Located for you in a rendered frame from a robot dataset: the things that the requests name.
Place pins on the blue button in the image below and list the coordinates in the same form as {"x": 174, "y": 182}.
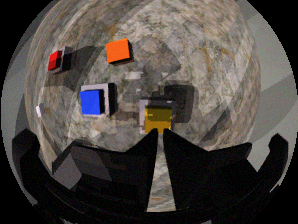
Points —
{"x": 97, "y": 100}

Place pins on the red button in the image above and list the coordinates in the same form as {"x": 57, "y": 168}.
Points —
{"x": 60, "y": 61}

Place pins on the orange block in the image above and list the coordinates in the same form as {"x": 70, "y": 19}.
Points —
{"x": 118, "y": 51}

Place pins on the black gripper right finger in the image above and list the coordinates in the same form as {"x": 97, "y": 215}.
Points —
{"x": 189, "y": 166}

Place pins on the yellow button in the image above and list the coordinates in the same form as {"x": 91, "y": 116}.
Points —
{"x": 157, "y": 112}

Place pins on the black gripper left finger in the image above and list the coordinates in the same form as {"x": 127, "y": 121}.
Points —
{"x": 135, "y": 166}

